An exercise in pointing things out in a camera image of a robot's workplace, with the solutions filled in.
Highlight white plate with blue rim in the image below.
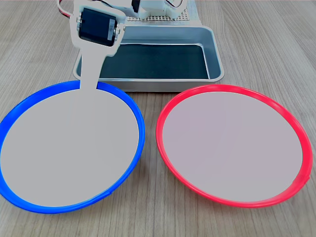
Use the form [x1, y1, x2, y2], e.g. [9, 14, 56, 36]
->
[0, 80, 146, 214]

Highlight black mat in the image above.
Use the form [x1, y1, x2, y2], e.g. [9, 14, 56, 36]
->
[98, 43, 210, 80]

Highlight steel tray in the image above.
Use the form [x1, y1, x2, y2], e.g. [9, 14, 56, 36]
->
[73, 24, 225, 92]

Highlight white plate with red rim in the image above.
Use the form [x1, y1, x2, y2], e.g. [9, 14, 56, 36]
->
[156, 84, 314, 209]

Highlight red and black cable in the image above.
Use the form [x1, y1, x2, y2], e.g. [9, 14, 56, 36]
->
[57, 0, 74, 18]

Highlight pale perforated base plate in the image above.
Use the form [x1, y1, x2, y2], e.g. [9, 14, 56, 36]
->
[125, 6, 193, 22]

